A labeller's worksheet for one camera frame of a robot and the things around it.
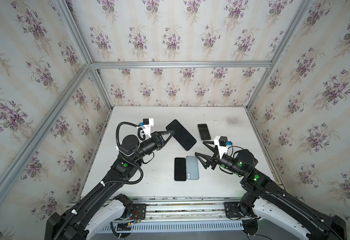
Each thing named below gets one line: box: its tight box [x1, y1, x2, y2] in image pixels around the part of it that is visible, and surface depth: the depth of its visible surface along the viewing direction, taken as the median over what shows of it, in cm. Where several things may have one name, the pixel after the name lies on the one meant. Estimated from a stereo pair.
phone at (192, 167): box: [185, 155, 199, 180], surface depth 87 cm
